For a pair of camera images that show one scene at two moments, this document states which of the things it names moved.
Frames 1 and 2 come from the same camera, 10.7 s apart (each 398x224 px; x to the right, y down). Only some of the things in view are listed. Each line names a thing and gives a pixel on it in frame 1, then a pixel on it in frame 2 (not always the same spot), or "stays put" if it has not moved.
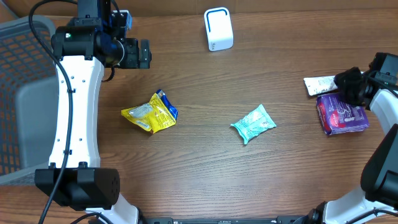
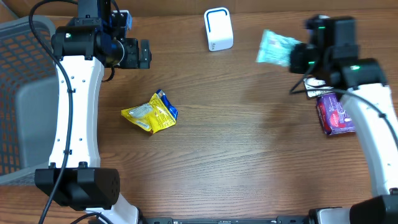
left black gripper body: [132, 58] stays put
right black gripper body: [349, 86] → [303, 60]
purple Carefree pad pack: [337, 117] stays put
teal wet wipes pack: [257, 122] → [275, 48]
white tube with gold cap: [317, 85] stays put
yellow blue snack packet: [157, 115] stays put
